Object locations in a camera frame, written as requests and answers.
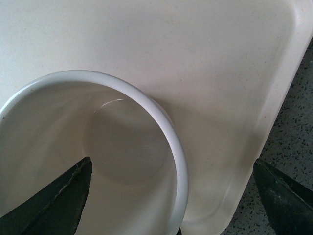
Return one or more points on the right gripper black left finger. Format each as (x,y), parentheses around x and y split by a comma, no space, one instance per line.
(54,210)

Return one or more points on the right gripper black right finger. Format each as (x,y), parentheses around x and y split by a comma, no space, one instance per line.
(288,204)

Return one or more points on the white mug black handle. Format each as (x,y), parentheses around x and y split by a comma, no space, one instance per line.
(139,180)

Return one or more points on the pink rectangular tray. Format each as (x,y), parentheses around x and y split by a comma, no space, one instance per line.
(220,68)

